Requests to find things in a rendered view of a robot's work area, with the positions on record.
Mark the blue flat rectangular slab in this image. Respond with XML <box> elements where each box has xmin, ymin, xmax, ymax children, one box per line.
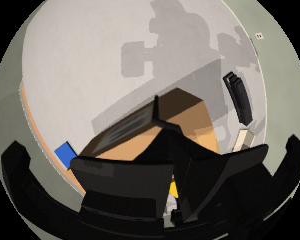
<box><xmin>54</xmin><ymin>141</ymin><xmax>78</xmax><ymax>169</ymax></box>

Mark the tan cardboard box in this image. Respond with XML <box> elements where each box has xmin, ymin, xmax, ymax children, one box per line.
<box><xmin>78</xmin><ymin>87</ymin><xmax>220</xmax><ymax>161</ymax></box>

